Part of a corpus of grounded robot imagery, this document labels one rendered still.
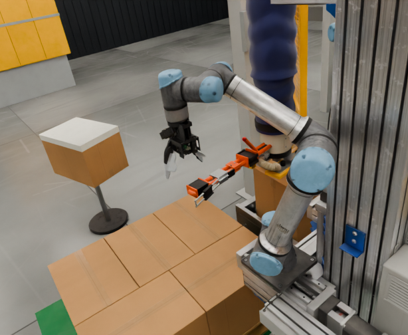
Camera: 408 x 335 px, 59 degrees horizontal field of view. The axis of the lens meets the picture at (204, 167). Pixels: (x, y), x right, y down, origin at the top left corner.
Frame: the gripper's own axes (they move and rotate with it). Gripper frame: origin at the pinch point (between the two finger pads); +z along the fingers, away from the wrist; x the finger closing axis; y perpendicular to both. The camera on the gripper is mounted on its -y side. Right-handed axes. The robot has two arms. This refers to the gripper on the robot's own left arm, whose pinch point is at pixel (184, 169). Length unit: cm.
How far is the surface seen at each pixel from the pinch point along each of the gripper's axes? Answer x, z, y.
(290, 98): 82, 4, -22
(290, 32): 80, -29, -20
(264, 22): 70, -35, -27
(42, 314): -67, 152, -139
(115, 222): 23, 149, -197
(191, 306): 2, 98, -25
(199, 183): 21.6, 27.7, -26.0
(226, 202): 122, 152, -142
